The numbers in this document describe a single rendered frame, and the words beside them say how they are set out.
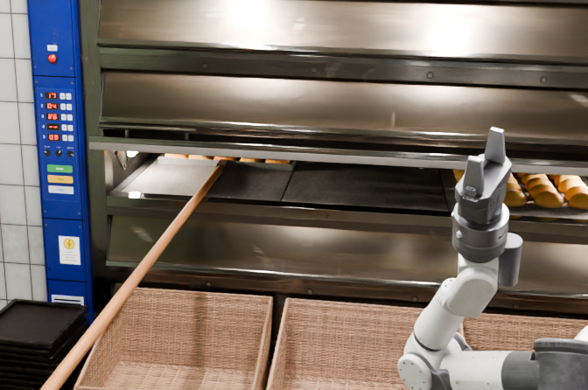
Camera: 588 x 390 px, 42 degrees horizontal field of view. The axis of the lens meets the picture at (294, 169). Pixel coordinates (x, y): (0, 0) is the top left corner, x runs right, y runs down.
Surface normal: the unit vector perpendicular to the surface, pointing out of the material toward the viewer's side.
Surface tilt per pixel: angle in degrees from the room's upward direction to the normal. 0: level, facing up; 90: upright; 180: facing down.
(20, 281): 90
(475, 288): 114
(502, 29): 70
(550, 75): 90
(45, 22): 90
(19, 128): 90
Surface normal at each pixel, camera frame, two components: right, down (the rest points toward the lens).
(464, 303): -0.18, 0.62
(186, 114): -0.10, -0.07
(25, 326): 0.03, -0.96
